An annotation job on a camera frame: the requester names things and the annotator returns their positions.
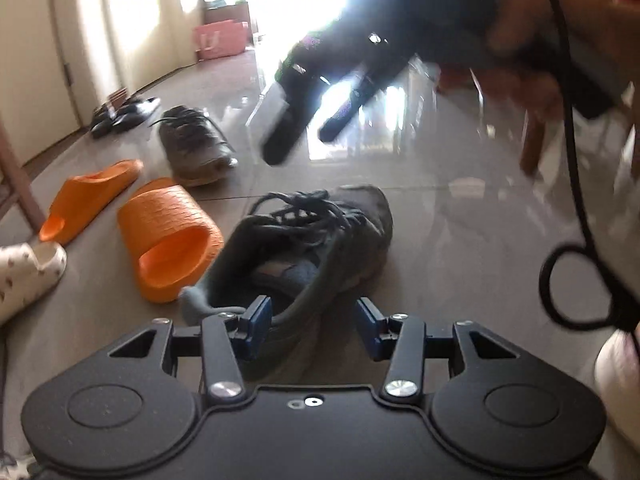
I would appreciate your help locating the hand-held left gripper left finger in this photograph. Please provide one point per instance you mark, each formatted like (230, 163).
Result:
(257, 322)

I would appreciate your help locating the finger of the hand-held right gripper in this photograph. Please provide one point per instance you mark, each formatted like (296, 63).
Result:
(282, 130)
(350, 110)

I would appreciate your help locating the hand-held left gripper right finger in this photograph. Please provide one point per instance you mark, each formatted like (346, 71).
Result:
(367, 327)

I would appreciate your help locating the grey lace-up sneaker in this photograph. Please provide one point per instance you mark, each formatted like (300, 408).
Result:
(195, 150)
(310, 245)

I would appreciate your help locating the orange foam slipper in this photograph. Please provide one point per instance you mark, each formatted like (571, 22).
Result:
(165, 215)
(85, 195)

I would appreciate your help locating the white heart-print slipper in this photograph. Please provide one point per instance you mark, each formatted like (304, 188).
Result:
(25, 270)

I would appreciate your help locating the pink fabric slipper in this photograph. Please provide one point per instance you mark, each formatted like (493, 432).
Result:
(620, 385)

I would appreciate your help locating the wooden shoe rack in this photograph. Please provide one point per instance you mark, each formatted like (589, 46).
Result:
(20, 180)

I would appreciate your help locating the pink bag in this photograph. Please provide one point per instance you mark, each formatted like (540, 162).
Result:
(220, 42)

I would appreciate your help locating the cardboard box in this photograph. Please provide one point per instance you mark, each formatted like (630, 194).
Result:
(230, 12)

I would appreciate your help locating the black sandal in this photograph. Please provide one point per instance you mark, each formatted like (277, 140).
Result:
(102, 127)
(135, 110)

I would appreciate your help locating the wooden chair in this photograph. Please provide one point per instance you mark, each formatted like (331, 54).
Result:
(590, 35)

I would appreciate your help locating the plain cream door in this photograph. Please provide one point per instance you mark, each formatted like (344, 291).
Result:
(95, 50)

